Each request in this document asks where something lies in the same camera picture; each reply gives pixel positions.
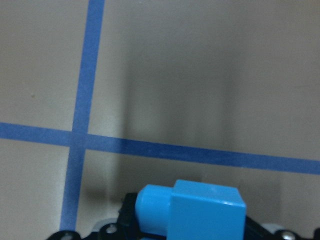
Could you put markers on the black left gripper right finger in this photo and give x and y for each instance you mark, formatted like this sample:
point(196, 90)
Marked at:
point(256, 231)

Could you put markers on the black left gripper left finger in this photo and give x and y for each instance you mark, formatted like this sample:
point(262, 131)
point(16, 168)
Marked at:
point(124, 227)

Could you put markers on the blue toy block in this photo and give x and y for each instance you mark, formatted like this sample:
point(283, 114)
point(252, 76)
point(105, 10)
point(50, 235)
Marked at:
point(191, 211)

